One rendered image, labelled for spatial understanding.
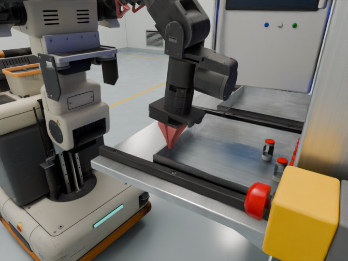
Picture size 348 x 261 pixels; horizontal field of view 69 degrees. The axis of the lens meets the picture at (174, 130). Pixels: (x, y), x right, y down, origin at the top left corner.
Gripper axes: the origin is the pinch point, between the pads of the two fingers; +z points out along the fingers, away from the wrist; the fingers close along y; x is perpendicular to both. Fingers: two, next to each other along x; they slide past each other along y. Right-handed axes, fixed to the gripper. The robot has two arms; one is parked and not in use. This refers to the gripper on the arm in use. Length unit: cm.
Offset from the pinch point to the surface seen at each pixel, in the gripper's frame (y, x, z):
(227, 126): 5.9, 19.7, 1.0
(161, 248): -16, 35, 95
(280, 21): -2, 90, -21
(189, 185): 9.3, -7.9, 0.8
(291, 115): 19.2, 39.8, 0.2
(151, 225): -29, 45, 97
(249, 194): 20.4, -18.9, -12.9
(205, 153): 6.4, 5.2, 2.1
